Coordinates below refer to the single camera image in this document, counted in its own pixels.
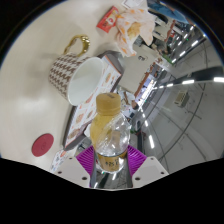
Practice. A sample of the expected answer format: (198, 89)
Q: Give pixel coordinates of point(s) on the white paper card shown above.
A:
(133, 3)

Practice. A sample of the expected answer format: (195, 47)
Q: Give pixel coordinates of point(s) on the beige chair with round hole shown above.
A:
(141, 68)

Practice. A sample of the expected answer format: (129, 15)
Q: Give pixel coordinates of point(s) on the red sauce packet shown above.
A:
(108, 19)

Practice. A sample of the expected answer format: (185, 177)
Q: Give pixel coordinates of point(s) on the flat round red coaster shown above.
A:
(43, 145)

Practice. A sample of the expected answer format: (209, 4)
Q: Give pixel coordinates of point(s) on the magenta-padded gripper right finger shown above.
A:
(139, 160)

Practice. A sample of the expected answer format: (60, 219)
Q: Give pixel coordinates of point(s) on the ceiling air conditioner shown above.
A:
(181, 98)

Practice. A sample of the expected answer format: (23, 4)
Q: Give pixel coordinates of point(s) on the orange-white food wrapper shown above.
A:
(133, 30)

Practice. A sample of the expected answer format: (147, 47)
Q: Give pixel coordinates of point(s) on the ceiling strip lights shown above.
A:
(188, 81)

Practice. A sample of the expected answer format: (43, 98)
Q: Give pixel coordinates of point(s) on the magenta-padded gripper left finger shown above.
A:
(85, 160)

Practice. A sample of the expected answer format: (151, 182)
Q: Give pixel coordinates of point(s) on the clear amber drink bottle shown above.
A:
(110, 133)

